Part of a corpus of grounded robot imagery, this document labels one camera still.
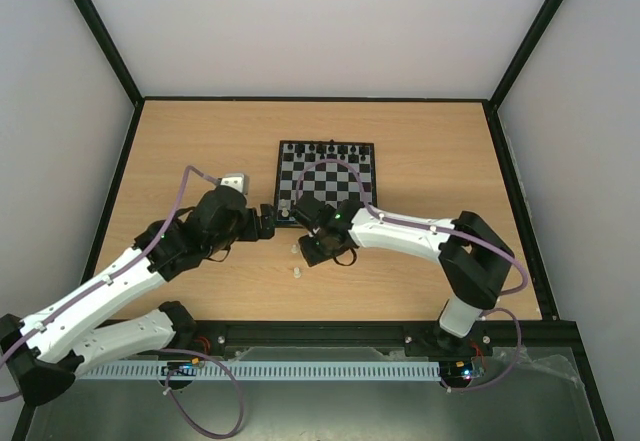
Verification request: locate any black cage frame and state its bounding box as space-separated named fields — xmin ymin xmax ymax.
xmin=9 ymin=0 xmax=616 ymax=441

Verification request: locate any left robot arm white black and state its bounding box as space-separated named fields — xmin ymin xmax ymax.
xmin=1 ymin=186 xmax=275 ymax=406

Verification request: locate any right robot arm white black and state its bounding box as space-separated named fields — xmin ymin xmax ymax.
xmin=291 ymin=193 xmax=514 ymax=353

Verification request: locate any black and white chessboard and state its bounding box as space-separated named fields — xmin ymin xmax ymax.
xmin=274 ymin=140 xmax=377 ymax=227

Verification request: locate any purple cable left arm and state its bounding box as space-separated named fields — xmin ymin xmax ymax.
xmin=0 ymin=164 xmax=247 ymax=436

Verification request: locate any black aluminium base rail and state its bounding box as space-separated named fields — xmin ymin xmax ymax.
xmin=196 ymin=320 xmax=581 ymax=349

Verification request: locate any light blue slotted cable duct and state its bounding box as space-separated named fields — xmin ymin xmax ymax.
xmin=83 ymin=360 xmax=441 ymax=382

